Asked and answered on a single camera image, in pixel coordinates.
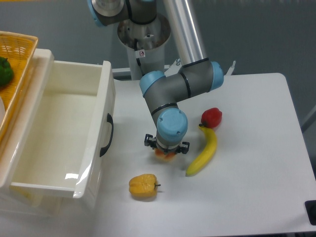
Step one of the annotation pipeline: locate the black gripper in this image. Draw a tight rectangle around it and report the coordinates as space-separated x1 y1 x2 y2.
144 134 190 155

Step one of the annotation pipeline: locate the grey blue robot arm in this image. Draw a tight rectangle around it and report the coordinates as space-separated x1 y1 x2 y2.
87 0 224 154

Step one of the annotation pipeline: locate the yellow bell pepper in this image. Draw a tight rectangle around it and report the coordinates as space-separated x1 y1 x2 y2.
129 174 161 198

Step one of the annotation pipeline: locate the yellow banana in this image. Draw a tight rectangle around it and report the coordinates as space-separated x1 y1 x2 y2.
186 124 218 176

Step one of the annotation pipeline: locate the red bell pepper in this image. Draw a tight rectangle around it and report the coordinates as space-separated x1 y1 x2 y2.
200 108 222 128

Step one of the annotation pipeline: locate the white drawer cabinet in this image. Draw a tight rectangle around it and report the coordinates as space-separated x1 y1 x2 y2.
0 48 97 218

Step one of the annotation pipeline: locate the white open drawer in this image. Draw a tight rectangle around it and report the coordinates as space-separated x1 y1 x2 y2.
11 61 116 198

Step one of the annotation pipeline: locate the white clip at table edge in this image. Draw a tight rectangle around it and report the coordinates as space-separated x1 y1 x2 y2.
226 60 236 76

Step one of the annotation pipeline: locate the green bell pepper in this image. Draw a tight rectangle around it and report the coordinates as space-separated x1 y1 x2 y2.
0 57 14 86

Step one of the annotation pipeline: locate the yellow woven basket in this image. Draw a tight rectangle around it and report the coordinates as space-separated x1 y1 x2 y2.
0 31 38 140

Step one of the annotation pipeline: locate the black object at table edge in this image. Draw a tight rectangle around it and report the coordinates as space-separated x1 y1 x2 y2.
305 200 316 226

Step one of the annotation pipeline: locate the black drawer handle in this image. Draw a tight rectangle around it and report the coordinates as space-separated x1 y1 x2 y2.
99 113 114 158

